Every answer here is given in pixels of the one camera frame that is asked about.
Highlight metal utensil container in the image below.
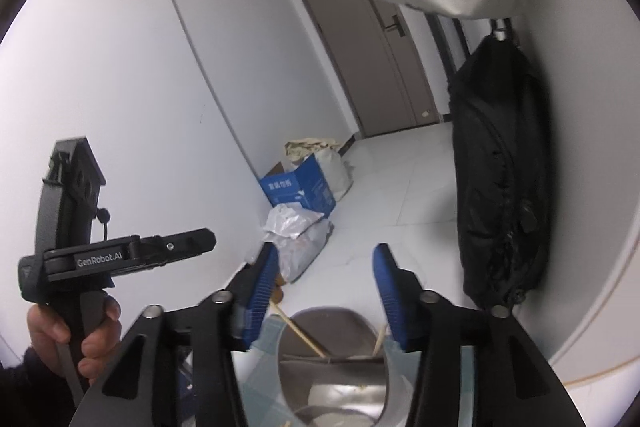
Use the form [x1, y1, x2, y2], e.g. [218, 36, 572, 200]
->
[270, 306, 426, 427]

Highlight black door handle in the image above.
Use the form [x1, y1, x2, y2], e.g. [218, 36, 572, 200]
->
[379, 13, 408, 38]

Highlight silver plastic bag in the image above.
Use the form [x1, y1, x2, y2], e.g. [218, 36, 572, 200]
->
[262, 203, 335, 284]

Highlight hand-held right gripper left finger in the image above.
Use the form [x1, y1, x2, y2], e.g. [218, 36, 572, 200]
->
[67, 242, 281, 427]

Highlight brown door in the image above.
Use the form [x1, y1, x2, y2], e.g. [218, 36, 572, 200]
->
[287, 0, 443, 138]

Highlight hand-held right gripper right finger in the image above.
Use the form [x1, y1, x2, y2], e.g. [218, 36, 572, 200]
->
[372, 243, 588, 427]

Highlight beige cloth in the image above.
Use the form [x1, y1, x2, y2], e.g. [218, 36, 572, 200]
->
[284, 136, 343, 165]

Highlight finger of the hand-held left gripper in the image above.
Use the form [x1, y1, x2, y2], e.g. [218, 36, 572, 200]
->
[137, 228, 217, 265]

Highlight black backpack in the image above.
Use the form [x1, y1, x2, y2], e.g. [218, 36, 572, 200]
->
[446, 19, 554, 311]

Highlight blue cardboard box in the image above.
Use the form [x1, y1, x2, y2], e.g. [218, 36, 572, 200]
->
[259, 153, 337, 219]

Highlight white sack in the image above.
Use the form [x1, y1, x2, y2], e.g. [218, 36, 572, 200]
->
[312, 146, 355, 204]

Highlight person's left hand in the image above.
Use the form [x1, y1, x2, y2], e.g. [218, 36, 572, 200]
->
[26, 294, 122, 385]

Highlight blue checkered tablecloth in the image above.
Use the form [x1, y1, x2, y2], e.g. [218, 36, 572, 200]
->
[175, 314, 476, 427]

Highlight person's left forearm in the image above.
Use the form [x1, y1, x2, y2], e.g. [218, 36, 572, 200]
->
[0, 346, 83, 427]

